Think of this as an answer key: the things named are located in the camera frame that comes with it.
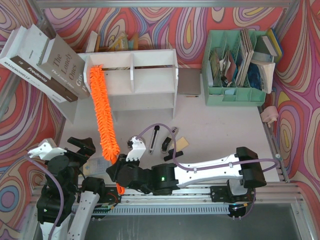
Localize white brown Fredonia book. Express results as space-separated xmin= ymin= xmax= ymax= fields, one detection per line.
xmin=0 ymin=24 xmax=78 ymax=103

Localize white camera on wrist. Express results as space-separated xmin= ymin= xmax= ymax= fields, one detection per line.
xmin=126 ymin=136 xmax=146 ymax=162
xmin=27 ymin=138 xmax=67 ymax=161

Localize yellow blue calculator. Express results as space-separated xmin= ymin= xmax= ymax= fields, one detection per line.
xmin=82 ymin=157 xmax=111 ymax=176

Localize green desk organizer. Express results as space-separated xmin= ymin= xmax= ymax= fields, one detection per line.
xmin=201 ymin=28 xmax=266 ymax=107

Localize white wooden bookshelf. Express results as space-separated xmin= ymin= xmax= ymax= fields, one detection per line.
xmin=55 ymin=47 xmax=180 ymax=126

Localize grey blue yellow books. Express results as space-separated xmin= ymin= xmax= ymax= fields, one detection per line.
xmin=252 ymin=28 xmax=284 ymax=64

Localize open white paperback book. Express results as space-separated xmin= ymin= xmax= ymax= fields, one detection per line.
xmin=248 ymin=59 xmax=276 ymax=94

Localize brown Lonely Ones book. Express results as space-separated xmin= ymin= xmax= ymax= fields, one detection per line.
xmin=39 ymin=35 xmax=90 ymax=100

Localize aluminium rail with mounts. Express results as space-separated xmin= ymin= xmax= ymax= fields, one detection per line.
xmin=32 ymin=183 xmax=303 ymax=206

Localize books behind shelf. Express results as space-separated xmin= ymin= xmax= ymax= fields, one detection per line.
xmin=80 ymin=31 xmax=139 ymax=53

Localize pink pig figurine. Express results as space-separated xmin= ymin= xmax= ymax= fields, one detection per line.
xmin=260 ymin=106 xmax=279 ymax=128

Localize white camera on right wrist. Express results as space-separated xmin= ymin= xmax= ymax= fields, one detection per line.
xmin=126 ymin=136 xmax=146 ymax=162

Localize orange microfiber duster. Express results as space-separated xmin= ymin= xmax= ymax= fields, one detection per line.
xmin=88 ymin=64 xmax=126 ymax=195

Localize black vacuum nozzle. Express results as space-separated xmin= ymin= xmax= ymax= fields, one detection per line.
xmin=163 ymin=149 xmax=184 ymax=162

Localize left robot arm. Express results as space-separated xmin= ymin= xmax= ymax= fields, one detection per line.
xmin=29 ymin=137 xmax=106 ymax=240

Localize white camera on left wrist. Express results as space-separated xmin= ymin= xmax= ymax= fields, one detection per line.
xmin=27 ymin=138 xmax=67 ymax=161

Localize yellow sticky note pad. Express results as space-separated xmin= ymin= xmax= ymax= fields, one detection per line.
xmin=176 ymin=137 xmax=189 ymax=152

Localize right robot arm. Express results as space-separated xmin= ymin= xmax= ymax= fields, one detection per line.
xmin=106 ymin=146 xmax=267 ymax=196

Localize white black utility knife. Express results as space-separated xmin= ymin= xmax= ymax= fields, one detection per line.
xmin=148 ymin=125 xmax=160 ymax=155

